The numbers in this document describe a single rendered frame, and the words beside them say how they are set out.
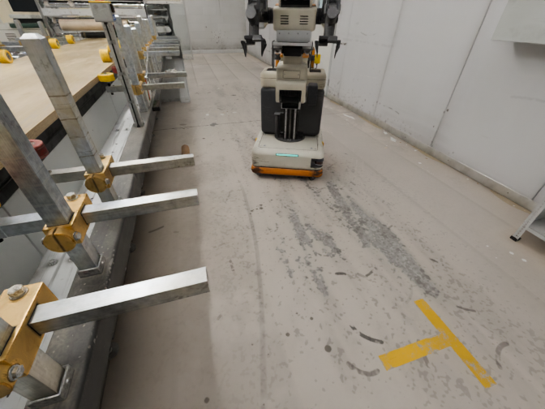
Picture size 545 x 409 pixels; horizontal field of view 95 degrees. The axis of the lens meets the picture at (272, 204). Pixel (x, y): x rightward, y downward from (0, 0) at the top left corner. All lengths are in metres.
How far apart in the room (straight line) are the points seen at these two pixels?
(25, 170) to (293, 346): 1.11
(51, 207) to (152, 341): 0.92
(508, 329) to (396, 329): 0.54
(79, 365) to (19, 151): 0.37
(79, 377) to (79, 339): 0.07
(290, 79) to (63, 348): 1.86
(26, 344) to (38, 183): 0.26
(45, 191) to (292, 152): 1.78
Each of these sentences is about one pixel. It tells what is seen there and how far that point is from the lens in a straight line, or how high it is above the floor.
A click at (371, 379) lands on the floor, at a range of 1.31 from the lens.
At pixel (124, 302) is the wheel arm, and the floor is 0.84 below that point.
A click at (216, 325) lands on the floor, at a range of 1.35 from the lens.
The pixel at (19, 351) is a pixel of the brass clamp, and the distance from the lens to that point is 0.49.
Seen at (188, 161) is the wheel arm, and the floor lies 0.81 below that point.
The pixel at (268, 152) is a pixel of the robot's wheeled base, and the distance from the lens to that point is 2.14.
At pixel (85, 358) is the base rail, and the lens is 0.61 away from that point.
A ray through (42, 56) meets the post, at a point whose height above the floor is 1.11.
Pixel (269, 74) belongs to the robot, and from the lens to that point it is 2.29.
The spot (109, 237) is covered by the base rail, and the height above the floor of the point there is 0.70.
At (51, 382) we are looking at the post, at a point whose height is 0.74.
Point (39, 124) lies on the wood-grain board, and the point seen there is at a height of 0.90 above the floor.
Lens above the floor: 1.19
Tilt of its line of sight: 37 degrees down
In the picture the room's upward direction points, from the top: 1 degrees clockwise
